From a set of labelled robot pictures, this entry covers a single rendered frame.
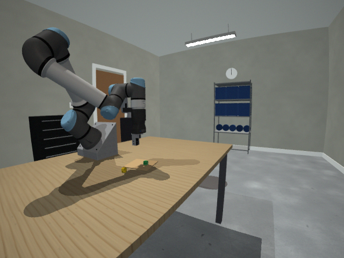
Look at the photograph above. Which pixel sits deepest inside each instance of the tan square mat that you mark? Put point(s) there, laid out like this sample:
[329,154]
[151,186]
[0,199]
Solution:
[138,164]

